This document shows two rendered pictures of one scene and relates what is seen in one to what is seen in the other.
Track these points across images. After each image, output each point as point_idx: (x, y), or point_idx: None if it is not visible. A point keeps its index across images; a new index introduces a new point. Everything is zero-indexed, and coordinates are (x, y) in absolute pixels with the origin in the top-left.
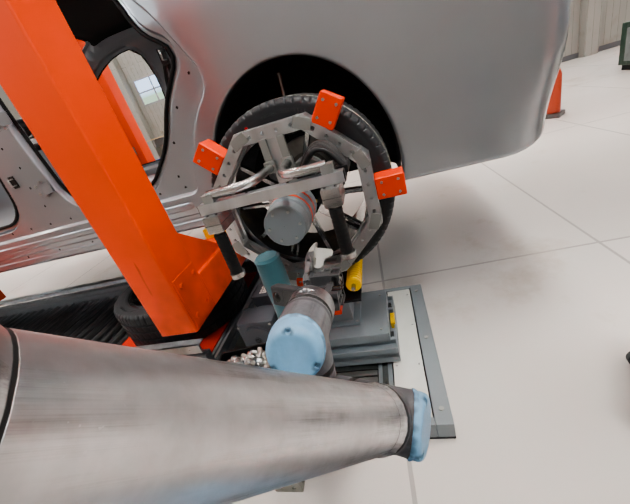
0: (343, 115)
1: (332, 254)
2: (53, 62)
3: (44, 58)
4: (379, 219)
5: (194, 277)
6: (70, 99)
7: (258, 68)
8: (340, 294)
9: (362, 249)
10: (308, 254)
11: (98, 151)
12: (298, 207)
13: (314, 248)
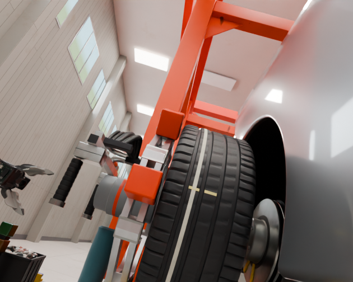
0: (182, 130)
1: (29, 167)
2: (154, 122)
3: (152, 120)
4: (117, 221)
5: (125, 246)
6: (148, 134)
7: (260, 140)
8: None
9: (108, 262)
10: (36, 166)
11: (139, 153)
12: (109, 179)
13: (42, 167)
